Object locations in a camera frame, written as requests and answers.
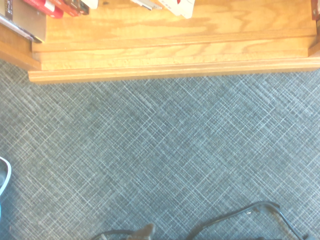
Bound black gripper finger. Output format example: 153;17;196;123
127;222;156;240

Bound white rimmed grey object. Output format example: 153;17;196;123
0;156;13;199

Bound oak wooden bookshelf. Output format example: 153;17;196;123
0;0;320;83

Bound white book with red cards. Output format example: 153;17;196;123
158;0;196;20

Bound grey white thin book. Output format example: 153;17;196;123
129;0;164;11

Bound plain white book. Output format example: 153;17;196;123
81;0;100;10

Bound dark red book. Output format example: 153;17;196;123
49;0;90;17

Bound grey magazine with black label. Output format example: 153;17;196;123
0;0;47;44

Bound bright red book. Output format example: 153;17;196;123
23;0;64;19

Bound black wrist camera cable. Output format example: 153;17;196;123
185;200;311;240

